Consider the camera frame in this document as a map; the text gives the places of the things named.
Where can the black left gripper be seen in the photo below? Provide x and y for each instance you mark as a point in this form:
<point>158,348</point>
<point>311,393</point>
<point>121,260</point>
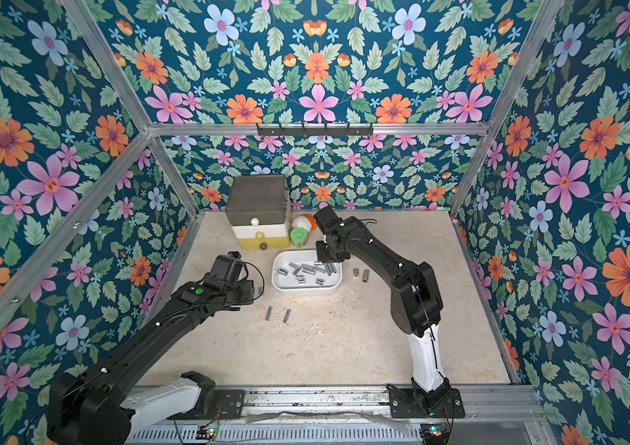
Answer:
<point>249,292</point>

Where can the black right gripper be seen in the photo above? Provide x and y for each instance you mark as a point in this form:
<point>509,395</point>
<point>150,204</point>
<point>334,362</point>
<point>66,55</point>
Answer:
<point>325,250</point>

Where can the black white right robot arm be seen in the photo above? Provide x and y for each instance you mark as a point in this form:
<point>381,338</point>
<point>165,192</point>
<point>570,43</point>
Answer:
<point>415,301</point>

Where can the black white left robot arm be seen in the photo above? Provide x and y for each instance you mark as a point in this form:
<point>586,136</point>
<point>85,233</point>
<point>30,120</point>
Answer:
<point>97,406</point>

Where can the white plastic storage tray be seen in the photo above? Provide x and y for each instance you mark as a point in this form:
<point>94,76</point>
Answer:
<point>302,256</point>

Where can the grey white yellow drawer box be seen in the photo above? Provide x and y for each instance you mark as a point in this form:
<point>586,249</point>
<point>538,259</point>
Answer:
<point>258,212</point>

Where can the sockets pile in tray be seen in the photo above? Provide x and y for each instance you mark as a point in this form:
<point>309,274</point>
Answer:
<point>308,274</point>

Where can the white orange ball toy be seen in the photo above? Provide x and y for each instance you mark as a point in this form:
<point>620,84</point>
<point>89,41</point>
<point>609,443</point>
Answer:
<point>304,221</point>

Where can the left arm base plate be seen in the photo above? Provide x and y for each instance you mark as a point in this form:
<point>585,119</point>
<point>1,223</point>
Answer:
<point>227,404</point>

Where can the black wall hook rail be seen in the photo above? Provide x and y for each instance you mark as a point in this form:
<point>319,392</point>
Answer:
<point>306,130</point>

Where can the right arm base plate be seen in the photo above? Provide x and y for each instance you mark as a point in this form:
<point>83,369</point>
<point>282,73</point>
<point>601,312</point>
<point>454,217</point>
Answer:
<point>414,402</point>

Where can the aluminium front rail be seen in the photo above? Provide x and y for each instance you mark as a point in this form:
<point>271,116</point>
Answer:
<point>495,414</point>

